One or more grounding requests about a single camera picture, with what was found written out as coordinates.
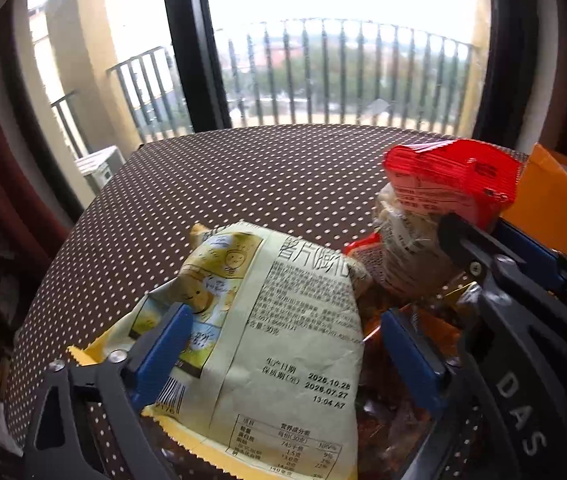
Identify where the outdoor air conditioner unit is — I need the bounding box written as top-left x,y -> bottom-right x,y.
74,145 -> 125,196

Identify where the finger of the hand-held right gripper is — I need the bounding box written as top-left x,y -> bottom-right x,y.
437,212 -> 529,291
493,217 -> 567,293

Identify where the black balcony railing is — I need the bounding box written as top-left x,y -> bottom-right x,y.
51,17 -> 475,143

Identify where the orange brown snack packet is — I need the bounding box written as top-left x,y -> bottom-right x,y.
356,285 -> 474,480

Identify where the small red snack packet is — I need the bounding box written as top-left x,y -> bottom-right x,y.
343,232 -> 389,286

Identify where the red and beige snack packet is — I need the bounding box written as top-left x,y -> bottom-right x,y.
372,140 -> 529,301

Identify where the pale yellow chip packet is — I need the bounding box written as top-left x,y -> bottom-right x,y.
66,220 -> 371,480

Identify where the black window frame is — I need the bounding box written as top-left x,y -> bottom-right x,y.
160,0 -> 234,133

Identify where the orange cardboard box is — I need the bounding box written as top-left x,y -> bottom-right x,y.
501,142 -> 567,266

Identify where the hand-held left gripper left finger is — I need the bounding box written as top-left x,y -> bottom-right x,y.
22,302 -> 194,480

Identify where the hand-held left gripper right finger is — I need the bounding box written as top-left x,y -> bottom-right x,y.
381,309 -> 464,480

